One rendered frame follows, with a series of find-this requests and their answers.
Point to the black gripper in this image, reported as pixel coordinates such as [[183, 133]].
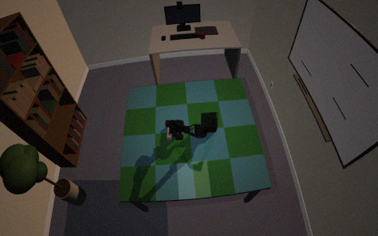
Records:
[[179, 136]]

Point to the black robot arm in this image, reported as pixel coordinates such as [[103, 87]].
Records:
[[175, 125]]

